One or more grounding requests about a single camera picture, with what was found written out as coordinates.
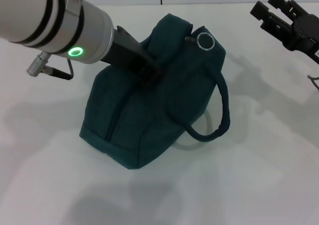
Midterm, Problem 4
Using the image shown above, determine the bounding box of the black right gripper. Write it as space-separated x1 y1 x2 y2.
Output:
250 0 319 63

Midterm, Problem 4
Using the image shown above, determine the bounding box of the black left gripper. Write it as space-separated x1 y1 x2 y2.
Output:
100 24 167 88

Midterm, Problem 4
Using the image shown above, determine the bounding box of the dark teal insulated lunch bag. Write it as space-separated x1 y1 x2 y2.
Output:
79 13 231 170

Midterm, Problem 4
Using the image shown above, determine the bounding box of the dark left arm cable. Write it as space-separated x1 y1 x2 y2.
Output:
44 60 75 81

